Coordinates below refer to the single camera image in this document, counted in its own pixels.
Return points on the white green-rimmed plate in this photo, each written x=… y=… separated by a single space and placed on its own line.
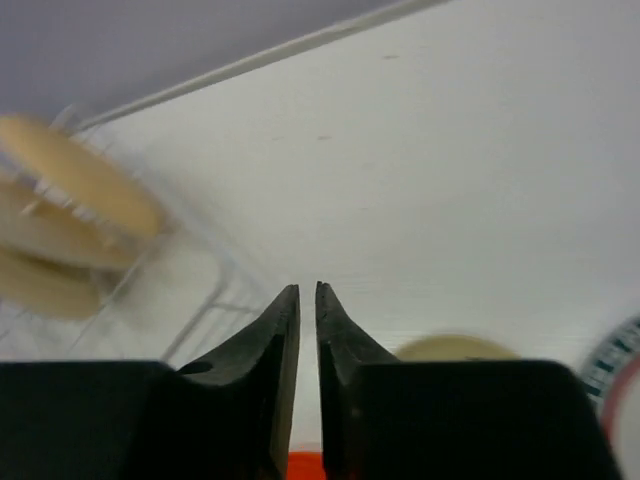
x=610 y=376

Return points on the beige floral plate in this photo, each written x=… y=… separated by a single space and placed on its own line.
x=48 y=288

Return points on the white wire dish rack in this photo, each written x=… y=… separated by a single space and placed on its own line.
x=188 y=290

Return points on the orange plate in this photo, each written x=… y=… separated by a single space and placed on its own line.
x=305 y=465

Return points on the small cream plate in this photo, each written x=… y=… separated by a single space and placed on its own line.
x=454 y=346

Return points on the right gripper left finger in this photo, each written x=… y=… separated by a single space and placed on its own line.
x=225 y=415

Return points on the tan round plate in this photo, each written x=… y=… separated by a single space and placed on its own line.
x=89 y=179

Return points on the woven bamboo tray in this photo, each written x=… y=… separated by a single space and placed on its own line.
x=35 y=226

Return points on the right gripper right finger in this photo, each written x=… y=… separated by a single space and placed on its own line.
x=383 y=418

